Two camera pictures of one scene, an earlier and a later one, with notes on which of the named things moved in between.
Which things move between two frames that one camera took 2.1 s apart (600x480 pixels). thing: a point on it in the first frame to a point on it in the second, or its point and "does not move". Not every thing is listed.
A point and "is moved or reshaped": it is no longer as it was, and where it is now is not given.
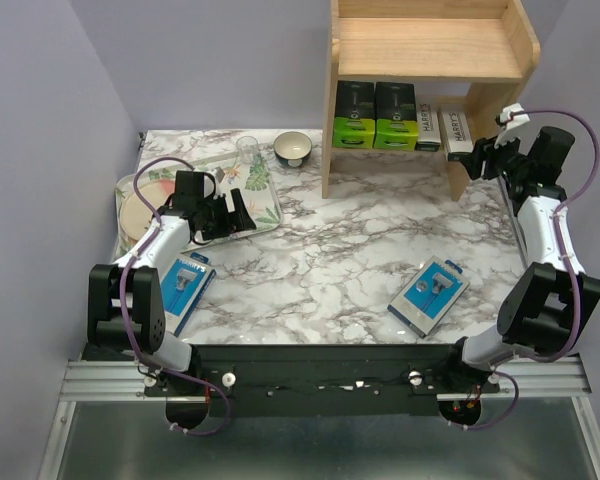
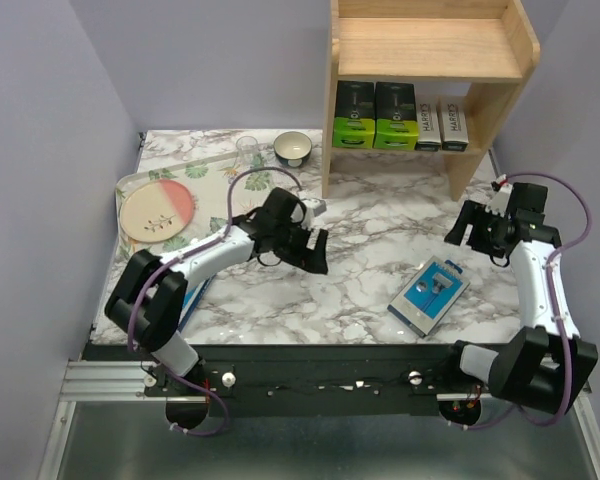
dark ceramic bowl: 292,148 does not move
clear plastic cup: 247,147 does not move
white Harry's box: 429,132 does not move
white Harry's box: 456,132 is moved or reshaped
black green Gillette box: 396,126 does not move
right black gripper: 484,152 to 473,212
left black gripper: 233,221 to 313,260
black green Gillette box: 355,115 does not move
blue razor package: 430,294 does not move
